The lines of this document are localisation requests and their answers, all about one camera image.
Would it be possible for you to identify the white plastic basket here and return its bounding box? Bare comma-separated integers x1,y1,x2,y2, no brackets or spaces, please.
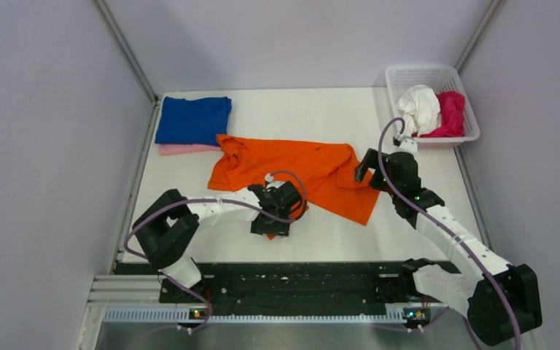
384,63,481,149

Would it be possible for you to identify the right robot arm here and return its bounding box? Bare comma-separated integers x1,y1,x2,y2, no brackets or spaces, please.
354,149,543,349

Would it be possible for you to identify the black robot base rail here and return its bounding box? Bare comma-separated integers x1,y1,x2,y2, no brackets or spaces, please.
114,262,450,331

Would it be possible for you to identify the white t shirt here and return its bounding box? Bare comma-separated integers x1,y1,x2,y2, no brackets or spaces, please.
396,85,441,137

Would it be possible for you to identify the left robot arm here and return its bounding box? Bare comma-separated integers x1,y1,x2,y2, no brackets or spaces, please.
128,181,307,302

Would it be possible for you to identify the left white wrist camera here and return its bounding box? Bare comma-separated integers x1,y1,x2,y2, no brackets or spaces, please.
265,174,285,189

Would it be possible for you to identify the orange t shirt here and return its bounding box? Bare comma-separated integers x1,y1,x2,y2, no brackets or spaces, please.
208,135,379,225

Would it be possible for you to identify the magenta t shirt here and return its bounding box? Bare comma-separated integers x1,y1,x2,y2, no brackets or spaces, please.
421,91,465,138

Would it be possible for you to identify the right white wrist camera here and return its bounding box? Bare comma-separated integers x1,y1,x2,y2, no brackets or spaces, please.
393,136,419,155

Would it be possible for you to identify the folded blue t shirt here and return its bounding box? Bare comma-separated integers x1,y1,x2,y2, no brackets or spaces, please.
155,96,232,146

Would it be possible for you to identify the folded pink t shirt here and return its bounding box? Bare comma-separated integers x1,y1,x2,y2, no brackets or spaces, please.
158,144,221,156

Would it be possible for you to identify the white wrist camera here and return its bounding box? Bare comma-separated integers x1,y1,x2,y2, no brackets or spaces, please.
393,136,419,155
265,174,285,189

